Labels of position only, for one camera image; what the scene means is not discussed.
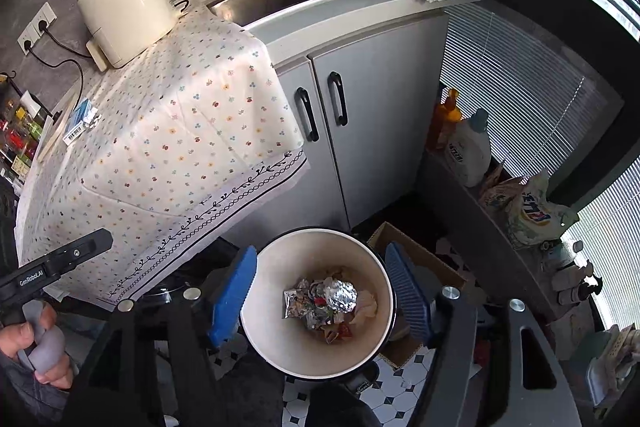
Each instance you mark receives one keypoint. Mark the person's left forearm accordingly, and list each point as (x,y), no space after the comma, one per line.
(25,402)

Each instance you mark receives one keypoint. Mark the cream air fryer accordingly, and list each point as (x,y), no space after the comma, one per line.
(125,7)

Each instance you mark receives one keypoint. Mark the black kitchen spice rack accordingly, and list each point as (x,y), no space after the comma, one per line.
(22,89)

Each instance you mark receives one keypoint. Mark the clear plastic bottle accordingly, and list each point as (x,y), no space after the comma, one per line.
(560,257)

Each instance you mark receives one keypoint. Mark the white detergent bottle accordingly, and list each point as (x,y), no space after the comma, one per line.
(467,157)

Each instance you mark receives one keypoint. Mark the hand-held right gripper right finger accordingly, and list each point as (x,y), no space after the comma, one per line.
(407,292)

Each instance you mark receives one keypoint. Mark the printed laundry powder bag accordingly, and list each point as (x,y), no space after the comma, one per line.
(535,217)

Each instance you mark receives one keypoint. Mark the green label sauce bottle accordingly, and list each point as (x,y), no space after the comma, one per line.
(31,119)

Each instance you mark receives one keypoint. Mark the orange bottle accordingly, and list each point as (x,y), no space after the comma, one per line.
(445,122)

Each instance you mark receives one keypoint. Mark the small printed refill bag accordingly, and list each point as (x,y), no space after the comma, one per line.
(497,192)

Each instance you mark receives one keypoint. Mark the person's left hand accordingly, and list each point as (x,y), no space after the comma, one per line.
(14,342)

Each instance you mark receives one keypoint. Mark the dark spray bottle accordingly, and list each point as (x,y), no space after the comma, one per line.
(582,284)

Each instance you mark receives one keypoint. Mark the blue white medicine box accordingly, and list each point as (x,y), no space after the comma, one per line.
(80,119)

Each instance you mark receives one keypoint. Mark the white trash bin black rim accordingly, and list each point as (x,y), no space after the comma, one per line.
(280,287)

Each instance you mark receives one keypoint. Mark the red label sauce bottle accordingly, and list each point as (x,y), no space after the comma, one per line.
(20,142)

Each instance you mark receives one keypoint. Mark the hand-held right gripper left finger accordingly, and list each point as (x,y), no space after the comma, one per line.
(232,297)

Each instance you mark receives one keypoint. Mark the white cap oil sprayer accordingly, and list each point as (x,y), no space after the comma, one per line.
(31,103)

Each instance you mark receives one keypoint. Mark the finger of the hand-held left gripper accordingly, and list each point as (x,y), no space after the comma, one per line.
(87,247)

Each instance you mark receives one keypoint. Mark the person's dark trousers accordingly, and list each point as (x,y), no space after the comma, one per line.
(250,397)

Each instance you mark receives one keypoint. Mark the window blinds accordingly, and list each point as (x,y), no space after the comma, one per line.
(525,72)

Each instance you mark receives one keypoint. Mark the floral white tablecloth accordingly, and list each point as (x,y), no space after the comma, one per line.
(165,132)

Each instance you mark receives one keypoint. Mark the foil ball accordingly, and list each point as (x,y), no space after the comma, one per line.
(341,297)

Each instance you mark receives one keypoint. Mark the grey sink cabinet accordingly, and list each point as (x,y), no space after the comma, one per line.
(390,107)

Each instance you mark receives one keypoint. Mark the brown cardboard box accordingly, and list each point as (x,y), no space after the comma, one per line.
(440,269)

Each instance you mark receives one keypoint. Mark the white wall socket row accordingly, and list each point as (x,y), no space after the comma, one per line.
(46,13)

